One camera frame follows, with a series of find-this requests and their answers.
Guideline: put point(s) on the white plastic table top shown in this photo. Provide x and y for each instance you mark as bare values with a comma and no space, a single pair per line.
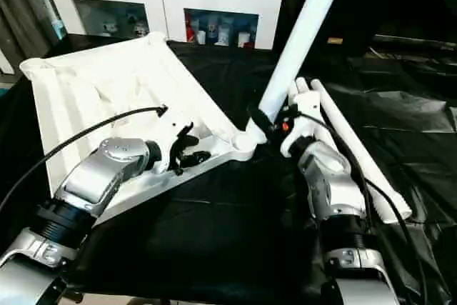
107,80

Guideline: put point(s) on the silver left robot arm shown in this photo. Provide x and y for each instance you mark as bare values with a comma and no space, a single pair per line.
93,176

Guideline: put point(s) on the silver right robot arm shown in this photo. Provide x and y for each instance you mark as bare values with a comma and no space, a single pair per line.
328,183

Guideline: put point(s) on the black work mat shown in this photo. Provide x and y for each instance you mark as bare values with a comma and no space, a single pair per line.
232,230

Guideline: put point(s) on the grey curtain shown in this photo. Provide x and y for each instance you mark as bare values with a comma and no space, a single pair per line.
25,15

